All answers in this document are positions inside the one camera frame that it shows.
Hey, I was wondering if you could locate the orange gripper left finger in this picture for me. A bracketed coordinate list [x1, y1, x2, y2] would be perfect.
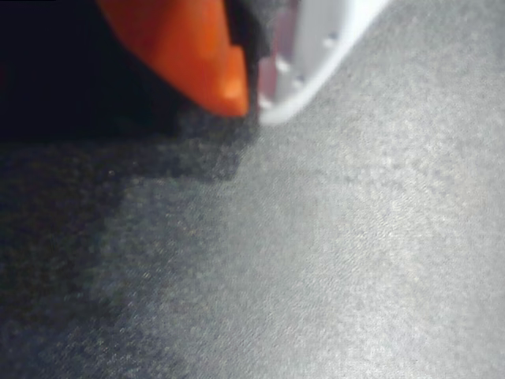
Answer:
[94, 0, 250, 118]

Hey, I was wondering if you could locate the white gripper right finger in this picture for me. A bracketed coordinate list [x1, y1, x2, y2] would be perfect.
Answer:
[256, 0, 391, 126]

